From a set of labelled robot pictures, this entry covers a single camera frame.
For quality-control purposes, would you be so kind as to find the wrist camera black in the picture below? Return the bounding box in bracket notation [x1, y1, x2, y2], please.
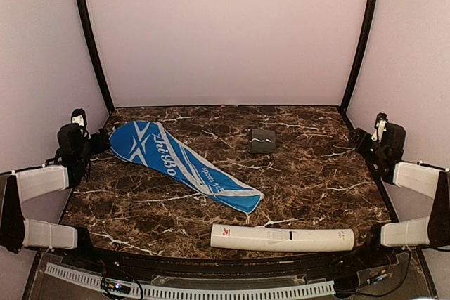
[380, 122, 406, 156]
[57, 123, 87, 162]

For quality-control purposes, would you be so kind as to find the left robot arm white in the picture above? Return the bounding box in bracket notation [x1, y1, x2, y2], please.
[1, 108, 110, 269]

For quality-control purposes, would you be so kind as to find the blue racket cover bag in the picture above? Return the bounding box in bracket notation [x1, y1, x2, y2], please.
[110, 121, 264, 214]

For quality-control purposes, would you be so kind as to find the white slotted cable duct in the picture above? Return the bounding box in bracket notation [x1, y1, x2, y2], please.
[44, 263, 335, 299]

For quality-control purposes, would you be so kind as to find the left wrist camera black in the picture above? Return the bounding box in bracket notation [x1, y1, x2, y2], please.
[57, 123, 87, 162]

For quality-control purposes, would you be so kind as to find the grey tube cap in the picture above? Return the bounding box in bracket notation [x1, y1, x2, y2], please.
[249, 129, 276, 154]

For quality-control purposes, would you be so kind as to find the white shuttlecock tube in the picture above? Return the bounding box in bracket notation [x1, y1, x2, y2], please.
[210, 224, 355, 252]

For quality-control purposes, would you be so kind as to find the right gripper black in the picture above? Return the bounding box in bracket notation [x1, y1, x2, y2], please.
[348, 128, 387, 164]

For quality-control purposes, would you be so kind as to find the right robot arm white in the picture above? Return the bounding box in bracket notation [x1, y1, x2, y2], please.
[349, 112, 449, 268]

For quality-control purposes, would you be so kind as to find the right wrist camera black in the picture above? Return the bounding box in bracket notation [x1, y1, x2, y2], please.
[380, 122, 406, 156]

